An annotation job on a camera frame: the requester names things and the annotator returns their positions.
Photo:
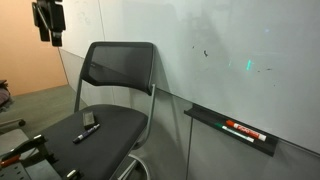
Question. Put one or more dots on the black whiteboard eraser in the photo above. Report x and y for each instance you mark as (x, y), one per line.
(88, 119)

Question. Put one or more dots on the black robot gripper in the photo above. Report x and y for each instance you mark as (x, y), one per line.
(50, 13)

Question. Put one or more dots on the office chair leg with caster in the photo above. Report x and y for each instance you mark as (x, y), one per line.
(11, 123)

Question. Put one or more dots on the red whiteboard marker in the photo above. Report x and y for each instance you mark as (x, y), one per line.
(245, 130)

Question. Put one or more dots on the white wall whiteboard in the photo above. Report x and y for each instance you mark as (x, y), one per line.
(216, 50)

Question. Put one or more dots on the dark bundle of fabric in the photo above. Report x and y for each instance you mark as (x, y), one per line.
(4, 95)

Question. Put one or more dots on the green whiteboard marker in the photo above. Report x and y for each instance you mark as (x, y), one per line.
(235, 132)

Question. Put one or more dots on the black marker tray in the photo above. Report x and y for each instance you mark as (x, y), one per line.
(206, 117)

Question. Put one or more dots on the black clamp mount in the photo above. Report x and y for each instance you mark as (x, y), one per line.
(30, 148)

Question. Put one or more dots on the grey perforated base plate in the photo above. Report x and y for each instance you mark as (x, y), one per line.
(13, 172)

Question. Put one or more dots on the black chair with grey frame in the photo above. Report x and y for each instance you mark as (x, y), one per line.
(100, 140)

